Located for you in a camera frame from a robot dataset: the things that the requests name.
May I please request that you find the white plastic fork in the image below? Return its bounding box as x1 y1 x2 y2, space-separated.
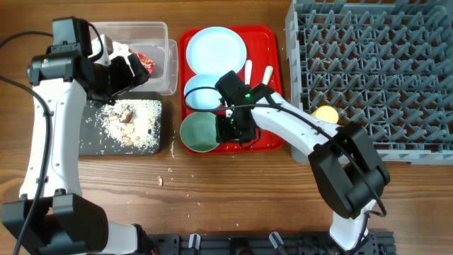
244 59 253 85

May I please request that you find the clear plastic bin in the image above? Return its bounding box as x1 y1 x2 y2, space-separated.
94 21 178 96

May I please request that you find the yellow plastic cup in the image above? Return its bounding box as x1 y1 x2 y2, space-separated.
311 106 339 124

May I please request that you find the mint green bowl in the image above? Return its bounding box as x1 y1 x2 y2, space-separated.
180 112 219 153

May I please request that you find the red snack wrapper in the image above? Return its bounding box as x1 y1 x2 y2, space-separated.
129 50 155 74

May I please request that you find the food scraps and rice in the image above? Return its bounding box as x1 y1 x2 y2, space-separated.
79 98 163 154

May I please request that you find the grey dishwasher rack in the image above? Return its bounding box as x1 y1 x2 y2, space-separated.
285 1 452 165

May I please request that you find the peanut crumb on table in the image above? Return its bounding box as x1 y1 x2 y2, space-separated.
157 176 163 186

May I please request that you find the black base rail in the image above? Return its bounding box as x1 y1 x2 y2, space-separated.
148 230 396 255

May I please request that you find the white napkin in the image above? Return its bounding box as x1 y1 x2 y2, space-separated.
109 41 132 63

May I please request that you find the large light blue plate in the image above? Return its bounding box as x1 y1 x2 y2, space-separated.
185 26 247 77

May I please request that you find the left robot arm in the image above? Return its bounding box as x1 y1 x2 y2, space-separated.
1 17 157 254

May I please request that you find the small light blue bowl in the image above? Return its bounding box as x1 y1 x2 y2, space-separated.
184 74 221 109

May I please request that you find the black plastic tray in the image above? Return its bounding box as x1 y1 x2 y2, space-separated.
78 91 164 157

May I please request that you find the white plastic spoon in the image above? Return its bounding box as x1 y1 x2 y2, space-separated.
262 66 273 85

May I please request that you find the red serving tray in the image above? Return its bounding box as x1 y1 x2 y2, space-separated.
178 25 285 154

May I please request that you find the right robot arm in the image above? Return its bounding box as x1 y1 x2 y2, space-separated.
214 71 390 253

